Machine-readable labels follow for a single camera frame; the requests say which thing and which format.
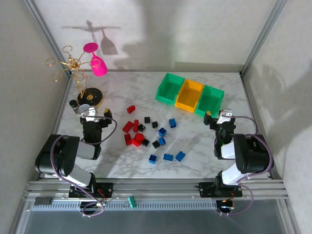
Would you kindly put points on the large bright red lego brick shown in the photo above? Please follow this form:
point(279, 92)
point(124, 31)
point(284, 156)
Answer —
point(138, 139)

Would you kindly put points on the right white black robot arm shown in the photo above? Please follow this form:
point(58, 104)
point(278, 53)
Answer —
point(253, 153)

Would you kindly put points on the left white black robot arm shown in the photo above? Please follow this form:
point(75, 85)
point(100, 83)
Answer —
point(61, 156)

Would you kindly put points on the green plastic bin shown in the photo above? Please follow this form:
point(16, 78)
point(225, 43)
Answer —
point(209, 100)
point(170, 85)

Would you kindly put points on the yellow can silver lid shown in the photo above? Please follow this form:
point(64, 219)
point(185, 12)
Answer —
point(80, 110)

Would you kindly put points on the yellow plastic bin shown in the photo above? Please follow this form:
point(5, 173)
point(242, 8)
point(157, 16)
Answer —
point(189, 95)

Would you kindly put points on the small black bottle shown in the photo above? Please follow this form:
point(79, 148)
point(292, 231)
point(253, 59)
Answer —
point(73, 104)

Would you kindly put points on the pink plastic wine glass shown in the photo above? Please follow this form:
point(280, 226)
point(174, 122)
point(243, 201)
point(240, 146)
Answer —
point(98, 68)

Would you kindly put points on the green terminal connector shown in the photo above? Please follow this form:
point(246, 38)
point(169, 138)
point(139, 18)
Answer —
point(131, 202)

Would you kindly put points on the dark grey block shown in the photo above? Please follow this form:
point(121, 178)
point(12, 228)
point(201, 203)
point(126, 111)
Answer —
point(43, 201)

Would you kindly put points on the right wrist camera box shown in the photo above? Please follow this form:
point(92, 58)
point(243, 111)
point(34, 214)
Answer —
point(225, 114)

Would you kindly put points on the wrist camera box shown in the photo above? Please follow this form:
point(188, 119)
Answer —
point(225, 114)
point(89, 112)

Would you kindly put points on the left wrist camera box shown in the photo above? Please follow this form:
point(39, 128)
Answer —
point(89, 112)

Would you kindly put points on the aluminium side rail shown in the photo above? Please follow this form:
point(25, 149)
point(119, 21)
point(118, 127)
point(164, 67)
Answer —
point(251, 102)
point(60, 114)

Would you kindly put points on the aluminium mounting rail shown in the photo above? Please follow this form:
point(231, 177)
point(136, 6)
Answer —
point(158, 189)

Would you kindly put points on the aluminium frame post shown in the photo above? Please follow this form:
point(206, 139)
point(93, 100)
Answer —
point(262, 36)
point(49, 36)

